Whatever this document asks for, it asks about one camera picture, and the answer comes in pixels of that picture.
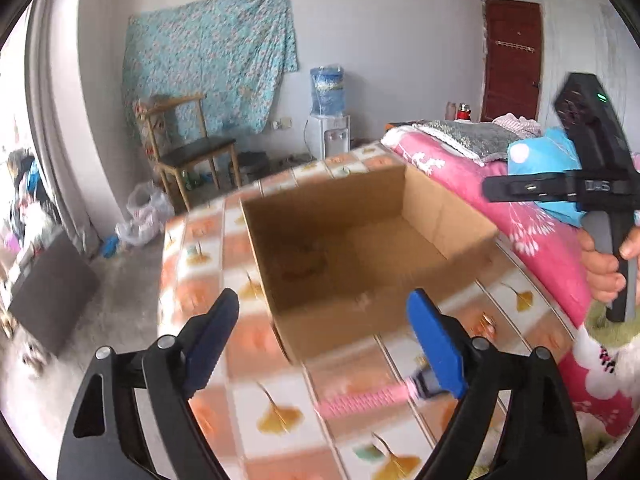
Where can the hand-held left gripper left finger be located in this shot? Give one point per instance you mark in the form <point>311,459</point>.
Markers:
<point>207,345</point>

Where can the pink floral blanket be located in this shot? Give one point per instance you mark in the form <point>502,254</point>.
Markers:
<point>500,175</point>

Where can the blue slipper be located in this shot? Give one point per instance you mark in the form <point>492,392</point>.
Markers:
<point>111,247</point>

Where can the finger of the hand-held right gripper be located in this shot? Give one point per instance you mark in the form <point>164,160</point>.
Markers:
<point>525,187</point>

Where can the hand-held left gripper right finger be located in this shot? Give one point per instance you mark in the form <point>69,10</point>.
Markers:
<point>435,345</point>

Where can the door hook rack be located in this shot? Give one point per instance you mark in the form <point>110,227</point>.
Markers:
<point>515,47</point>

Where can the grey curtain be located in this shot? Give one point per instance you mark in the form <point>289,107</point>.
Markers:
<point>65,135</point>

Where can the white water dispenser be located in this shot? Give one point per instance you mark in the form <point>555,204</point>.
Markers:
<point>327,135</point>

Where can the dark flat panel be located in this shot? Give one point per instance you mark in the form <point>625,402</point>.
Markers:
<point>55,295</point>

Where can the person's right hand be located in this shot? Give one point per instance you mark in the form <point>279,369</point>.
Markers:
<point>600,277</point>

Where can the silver sequined cushion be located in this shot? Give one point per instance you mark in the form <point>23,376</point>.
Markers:
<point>470,137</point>

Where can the wooden chair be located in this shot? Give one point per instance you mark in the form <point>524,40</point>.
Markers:
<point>200,152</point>

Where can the pink clothing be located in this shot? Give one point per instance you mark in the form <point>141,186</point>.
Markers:
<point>517,122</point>

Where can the blue pillow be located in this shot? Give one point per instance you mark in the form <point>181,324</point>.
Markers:
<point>545,155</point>

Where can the red thermos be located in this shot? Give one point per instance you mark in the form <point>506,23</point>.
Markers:
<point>464,112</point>

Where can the brown cardboard box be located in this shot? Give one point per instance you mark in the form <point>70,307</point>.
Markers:
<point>325,320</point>

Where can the white plastic bag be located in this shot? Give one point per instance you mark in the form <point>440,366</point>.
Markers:
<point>142,215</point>

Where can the dark round bin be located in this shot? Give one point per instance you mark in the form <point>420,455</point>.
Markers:
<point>252,165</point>

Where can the brown door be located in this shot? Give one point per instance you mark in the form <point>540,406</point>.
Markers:
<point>512,60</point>

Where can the blue floral wall cloth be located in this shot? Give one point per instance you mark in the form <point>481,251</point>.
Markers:
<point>210,45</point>

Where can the pink bottle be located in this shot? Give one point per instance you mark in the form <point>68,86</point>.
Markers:
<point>451,111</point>

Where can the wall socket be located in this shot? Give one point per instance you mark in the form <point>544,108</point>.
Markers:
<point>282,123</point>

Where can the pile of clothes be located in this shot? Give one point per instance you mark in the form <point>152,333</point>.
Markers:
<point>27,200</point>

